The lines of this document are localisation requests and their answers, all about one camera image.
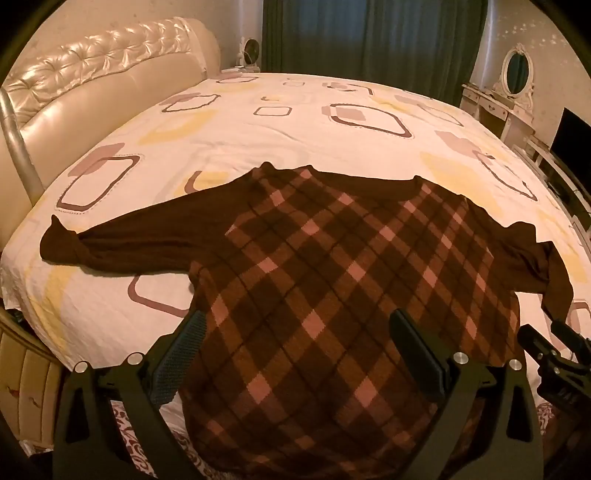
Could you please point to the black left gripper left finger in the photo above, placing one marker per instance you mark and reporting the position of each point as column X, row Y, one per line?
column 88, row 444

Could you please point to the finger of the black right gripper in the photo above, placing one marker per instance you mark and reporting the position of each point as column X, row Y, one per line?
column 535, row 345
column 576, row 343

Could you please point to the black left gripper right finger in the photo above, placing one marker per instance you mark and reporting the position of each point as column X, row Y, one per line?
column 486, row 425

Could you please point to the brown plaid knit sweater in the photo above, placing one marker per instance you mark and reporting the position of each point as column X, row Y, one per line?
column 297, row 272

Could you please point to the wooden bedside cabinet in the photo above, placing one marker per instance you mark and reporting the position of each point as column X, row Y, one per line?
column 30, row 384

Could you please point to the white tv stand shelf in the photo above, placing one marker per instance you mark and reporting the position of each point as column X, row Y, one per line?
column 571, row 197

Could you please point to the black flat screen television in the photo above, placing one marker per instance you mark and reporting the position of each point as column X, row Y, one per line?
column 571, row 145

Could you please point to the white vanity dressing table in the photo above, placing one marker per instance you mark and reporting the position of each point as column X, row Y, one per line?
column 509, row 121

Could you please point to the dark green window curtain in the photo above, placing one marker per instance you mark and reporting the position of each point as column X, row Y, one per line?
column 425, row 46

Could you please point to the patterned white bed sheet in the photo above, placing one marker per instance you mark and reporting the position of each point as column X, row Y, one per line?
column 216, row 132

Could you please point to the cream tufted leather headboard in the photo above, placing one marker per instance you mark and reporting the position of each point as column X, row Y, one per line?
column 56, row 107

